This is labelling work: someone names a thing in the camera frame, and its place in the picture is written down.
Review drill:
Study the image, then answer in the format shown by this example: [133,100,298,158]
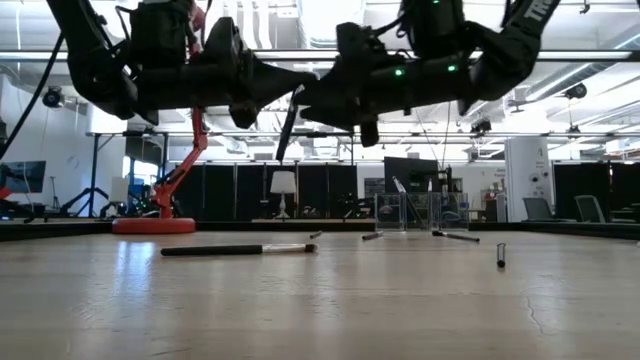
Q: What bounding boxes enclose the black monitor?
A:
[383,156,441,195]

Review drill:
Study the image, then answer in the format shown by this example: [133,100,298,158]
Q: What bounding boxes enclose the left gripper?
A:
[134,17,319,130]

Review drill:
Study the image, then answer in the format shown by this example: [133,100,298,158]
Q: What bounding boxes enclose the black ceiling camera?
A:
[563,81,589,101]
[41,86,66,110]

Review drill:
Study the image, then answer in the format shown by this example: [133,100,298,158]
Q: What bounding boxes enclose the white pillar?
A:
[503,137,555,224]

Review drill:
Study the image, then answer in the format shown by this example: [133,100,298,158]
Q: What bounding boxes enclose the thick makeup brush dark head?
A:
[275,83,306,162]

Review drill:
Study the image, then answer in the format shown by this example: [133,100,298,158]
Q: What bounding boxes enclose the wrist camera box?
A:
[399,0,469,57]
[128,0,197,69]

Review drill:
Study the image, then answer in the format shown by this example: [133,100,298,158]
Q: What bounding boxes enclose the grey office chair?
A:
[522,196,576,224]
[573,194,636,225]

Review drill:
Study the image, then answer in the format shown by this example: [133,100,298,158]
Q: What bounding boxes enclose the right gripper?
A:
[298,21,474,149]

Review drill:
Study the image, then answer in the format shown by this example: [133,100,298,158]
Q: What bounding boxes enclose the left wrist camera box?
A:
[128,0,197,69]

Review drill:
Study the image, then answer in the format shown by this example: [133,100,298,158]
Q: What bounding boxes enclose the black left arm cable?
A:
[0,32,67,161]

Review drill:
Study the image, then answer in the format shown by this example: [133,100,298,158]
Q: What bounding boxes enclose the black tripod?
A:
[59,185,110,219]

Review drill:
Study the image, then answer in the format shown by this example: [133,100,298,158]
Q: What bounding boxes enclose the dark wall screen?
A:
[0,160,48,195]

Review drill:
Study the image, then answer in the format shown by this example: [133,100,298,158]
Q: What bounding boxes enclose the black partition panels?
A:
[553,162,640,225]
[172,163,359,221]

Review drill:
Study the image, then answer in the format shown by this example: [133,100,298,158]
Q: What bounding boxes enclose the white table lamp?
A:
[269,170,298,220]

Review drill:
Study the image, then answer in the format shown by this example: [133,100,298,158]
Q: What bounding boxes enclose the red desk lamp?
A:
[112,0,211,235]

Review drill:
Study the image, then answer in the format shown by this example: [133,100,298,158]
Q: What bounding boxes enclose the blue metal post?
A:
[88,133,100,218]

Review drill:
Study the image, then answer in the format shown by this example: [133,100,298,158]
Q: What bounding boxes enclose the makeup brush black head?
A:
[431,229,481,244]

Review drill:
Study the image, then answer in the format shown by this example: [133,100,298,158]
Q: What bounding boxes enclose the clear acrylic brush organizer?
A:
[374,192,471,232]

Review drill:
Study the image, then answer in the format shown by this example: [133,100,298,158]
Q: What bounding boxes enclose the makeup brush long silver ferrule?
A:
[160,242,319,258]

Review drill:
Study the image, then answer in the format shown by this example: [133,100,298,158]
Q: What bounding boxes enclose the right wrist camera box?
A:
[399,0,469,57]

